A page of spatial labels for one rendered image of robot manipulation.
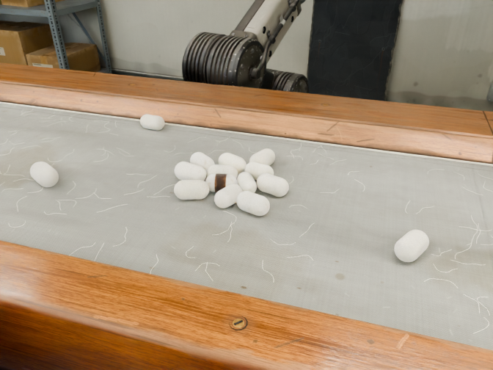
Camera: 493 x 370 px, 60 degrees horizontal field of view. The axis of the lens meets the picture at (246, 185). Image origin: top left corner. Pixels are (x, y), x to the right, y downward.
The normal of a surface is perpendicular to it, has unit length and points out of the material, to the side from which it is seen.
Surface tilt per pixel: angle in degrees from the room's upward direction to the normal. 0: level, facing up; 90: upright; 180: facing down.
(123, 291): 0
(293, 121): 45
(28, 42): 90
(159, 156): 0
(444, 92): 88
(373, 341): 0
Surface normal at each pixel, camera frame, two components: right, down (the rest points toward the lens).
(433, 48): -0.36, 0.48
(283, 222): 0.00, -0.85
